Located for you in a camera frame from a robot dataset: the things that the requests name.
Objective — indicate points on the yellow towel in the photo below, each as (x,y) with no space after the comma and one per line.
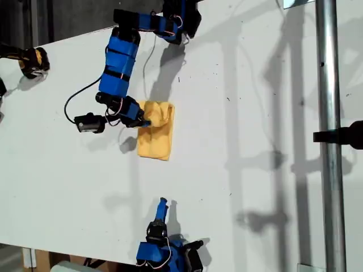
(158,136)

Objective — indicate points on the white box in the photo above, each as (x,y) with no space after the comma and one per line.
(68,267)

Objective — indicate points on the brown cardboard box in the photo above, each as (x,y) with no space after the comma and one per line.
(42,259)

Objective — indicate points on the white table leg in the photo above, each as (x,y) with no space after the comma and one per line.
(29,258)

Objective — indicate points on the small black object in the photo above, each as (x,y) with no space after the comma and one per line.
(2,88)

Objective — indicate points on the black clamp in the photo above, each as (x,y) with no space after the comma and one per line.
(340,136)

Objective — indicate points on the black camera stalk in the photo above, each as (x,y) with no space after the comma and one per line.
(112,122)

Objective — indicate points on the black camera box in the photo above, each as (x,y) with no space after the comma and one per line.
(88,124)
(195,256)

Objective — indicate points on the steel post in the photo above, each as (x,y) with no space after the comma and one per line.
(330,141)

